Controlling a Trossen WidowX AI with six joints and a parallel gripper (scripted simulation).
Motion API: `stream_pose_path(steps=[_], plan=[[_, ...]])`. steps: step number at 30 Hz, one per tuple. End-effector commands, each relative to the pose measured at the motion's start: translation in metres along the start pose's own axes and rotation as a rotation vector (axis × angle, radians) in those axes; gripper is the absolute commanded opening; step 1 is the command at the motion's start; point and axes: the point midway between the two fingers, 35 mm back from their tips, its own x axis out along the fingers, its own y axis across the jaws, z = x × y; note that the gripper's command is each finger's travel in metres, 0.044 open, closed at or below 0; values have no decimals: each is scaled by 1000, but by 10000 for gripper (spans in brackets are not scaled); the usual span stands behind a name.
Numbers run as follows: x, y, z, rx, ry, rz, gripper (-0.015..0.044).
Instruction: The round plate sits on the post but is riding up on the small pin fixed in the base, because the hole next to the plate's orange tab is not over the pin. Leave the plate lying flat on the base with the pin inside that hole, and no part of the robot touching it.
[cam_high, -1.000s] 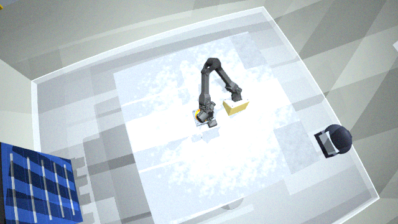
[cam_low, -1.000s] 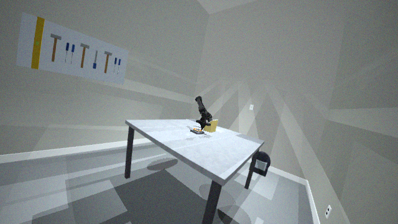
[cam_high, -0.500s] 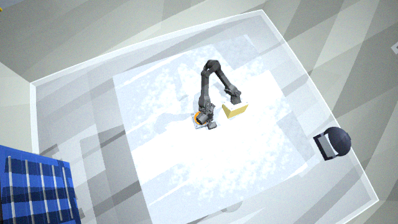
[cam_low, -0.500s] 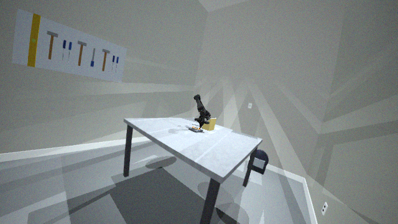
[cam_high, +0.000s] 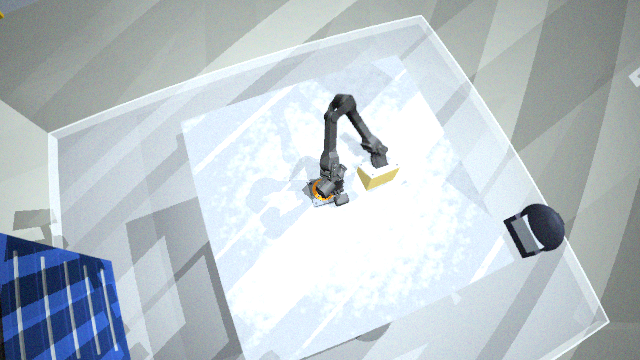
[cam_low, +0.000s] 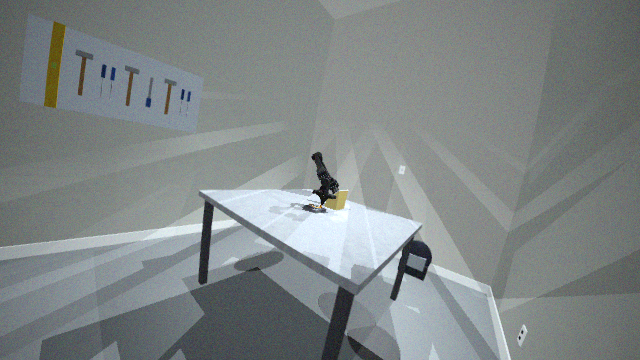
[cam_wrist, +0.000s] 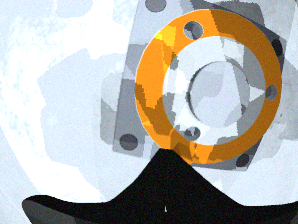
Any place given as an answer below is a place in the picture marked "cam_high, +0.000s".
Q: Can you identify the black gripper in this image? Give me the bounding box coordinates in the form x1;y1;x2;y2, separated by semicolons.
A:
331;179;350;207

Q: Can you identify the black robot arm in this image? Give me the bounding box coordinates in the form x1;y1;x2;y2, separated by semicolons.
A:
315;93;389;199

